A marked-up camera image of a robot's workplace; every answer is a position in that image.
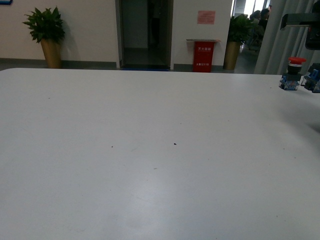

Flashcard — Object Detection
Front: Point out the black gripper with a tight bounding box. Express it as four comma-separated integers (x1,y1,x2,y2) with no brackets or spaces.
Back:
280,0,320,50

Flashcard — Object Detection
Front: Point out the yellow mushroom push button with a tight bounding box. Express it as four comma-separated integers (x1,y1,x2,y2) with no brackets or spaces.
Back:
304,63,320,93

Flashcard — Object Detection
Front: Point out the red mushroom push button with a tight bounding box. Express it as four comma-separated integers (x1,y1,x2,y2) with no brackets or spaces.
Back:
279,56,307,91

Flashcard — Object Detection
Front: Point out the grey curtain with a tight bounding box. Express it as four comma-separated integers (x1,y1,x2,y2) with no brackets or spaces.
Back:
254,0,320,75

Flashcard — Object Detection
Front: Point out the seated person in background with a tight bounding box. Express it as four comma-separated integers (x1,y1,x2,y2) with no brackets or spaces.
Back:
249,8,270,35

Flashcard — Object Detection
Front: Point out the right potted plant gold vase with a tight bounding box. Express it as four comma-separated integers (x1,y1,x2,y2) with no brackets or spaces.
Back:
223,14,254,70

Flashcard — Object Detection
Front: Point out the potted plant gold vase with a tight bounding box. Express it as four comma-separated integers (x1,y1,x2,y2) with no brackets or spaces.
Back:
223,14,254,70
23,7,65,69

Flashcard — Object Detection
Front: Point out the red fire extinguisher box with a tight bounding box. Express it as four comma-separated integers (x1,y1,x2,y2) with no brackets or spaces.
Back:
186,39,220,73

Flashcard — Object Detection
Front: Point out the dark doorway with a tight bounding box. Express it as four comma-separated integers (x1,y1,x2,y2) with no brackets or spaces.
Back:
115,0,174,71

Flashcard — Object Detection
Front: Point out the left potted plant gold vase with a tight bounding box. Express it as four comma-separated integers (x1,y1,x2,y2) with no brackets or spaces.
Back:
23,7,65,69

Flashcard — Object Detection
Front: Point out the pink wall notice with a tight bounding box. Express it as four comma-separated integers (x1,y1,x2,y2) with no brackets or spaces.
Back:
197,10,216,25

